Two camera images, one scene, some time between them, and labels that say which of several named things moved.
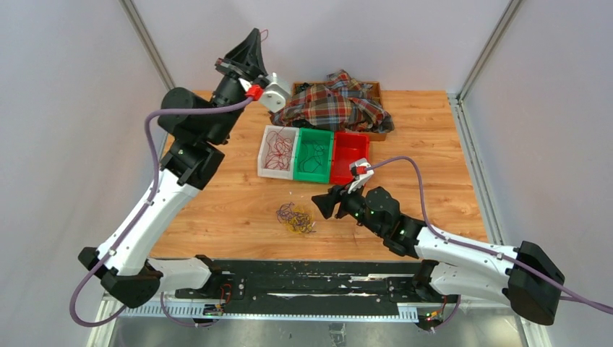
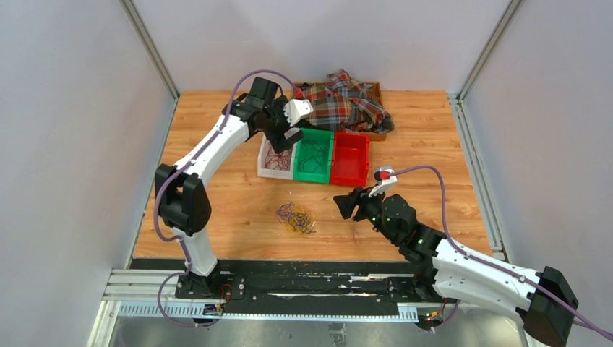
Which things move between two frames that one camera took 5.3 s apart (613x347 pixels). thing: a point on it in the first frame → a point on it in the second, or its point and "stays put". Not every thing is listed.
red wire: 279,155 stays put
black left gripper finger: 249,52 → 282,144
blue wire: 314,151 stays put
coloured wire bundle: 295,219 stays put
